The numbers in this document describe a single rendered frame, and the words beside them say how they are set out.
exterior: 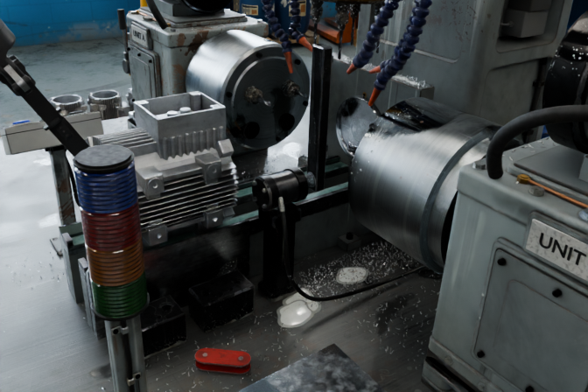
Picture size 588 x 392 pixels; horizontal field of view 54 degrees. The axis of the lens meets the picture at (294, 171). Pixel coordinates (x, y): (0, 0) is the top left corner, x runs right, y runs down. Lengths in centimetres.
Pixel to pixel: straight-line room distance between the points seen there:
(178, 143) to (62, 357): 38
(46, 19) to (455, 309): 601
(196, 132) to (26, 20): 564
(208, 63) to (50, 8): 527
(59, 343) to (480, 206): 69
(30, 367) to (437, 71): 91
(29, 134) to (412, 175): 68
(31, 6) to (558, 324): 614
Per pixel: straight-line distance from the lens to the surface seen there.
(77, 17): 663
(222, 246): 104
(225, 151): 96
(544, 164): 77
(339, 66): 127
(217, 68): 131
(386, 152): 90
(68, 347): 103
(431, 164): 85
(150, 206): 92
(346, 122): 127
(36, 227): 137
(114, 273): 66
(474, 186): 75
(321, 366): 78
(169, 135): 93
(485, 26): 116
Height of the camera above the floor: 146
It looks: 26 degrees down
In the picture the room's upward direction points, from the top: 2 degrees clockwise
